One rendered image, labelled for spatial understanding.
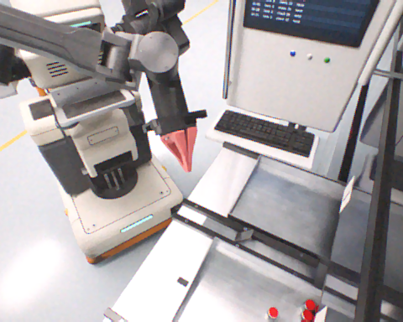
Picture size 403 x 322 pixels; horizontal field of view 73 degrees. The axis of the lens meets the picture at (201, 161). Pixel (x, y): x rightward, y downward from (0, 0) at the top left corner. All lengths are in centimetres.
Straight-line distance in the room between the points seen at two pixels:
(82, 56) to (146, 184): 125
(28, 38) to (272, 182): 73
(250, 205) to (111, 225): 91
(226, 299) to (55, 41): 62
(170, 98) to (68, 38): 17
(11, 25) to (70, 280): 151
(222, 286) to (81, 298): 114
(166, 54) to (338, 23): 74
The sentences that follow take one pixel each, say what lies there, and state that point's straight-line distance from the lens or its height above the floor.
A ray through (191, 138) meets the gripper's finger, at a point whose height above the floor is 127.
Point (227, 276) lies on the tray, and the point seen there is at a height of 88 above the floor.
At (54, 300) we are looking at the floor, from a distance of 181.
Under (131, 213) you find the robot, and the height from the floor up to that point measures 28.
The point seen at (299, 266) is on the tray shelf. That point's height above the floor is 88.
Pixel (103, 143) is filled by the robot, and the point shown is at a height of 80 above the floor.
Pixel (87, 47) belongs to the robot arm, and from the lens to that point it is 49.
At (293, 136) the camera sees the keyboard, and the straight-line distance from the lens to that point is 119.
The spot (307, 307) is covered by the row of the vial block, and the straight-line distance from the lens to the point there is 71.
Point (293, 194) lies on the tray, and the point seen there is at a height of 88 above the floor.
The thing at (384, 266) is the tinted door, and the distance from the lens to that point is 44.
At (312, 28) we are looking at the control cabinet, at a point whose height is 121.
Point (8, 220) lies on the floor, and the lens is 221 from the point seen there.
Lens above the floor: 158
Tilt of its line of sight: 48 degrees down
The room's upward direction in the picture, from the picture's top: straight up
